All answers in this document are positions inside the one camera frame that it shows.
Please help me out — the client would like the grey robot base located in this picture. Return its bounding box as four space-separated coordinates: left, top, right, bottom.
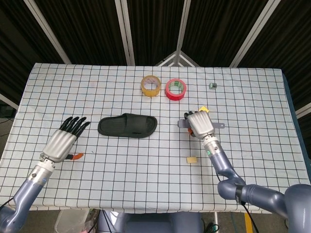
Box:
97 210 204 233

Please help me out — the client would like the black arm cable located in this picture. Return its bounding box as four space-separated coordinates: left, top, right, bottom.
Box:
214 167 260 233

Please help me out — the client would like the red tape roll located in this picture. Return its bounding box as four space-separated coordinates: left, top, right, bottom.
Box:
165 78 187 101

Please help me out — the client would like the white metal frame stand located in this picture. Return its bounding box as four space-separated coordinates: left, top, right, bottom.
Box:
155 50 200 67

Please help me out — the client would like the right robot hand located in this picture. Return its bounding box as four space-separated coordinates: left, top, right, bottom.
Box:
183 110 217 140

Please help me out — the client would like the blue table undercloth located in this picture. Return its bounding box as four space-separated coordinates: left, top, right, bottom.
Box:
281 70 311 162

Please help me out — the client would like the white checkered tablecloth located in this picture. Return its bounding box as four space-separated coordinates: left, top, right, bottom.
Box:
0 63 311 215

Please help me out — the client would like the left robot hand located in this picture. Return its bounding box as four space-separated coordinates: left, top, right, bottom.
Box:
40 116 91 163

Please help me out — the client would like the clear plastic box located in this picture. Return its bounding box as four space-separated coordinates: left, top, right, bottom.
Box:
54 209 91 233

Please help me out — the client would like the black slipper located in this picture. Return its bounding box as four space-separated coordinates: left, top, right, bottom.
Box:
97 113 158 139

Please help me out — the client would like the black box device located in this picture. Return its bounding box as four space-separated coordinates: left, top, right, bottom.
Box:
0 104 17 119

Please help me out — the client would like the black folding screen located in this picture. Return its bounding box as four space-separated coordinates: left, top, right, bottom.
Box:
0 0 311 119

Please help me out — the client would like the brown tape roll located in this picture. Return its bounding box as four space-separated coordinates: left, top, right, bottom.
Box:
140 75 161 98

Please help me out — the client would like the grey spatula tool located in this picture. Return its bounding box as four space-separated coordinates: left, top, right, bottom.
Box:
177 119 225 130

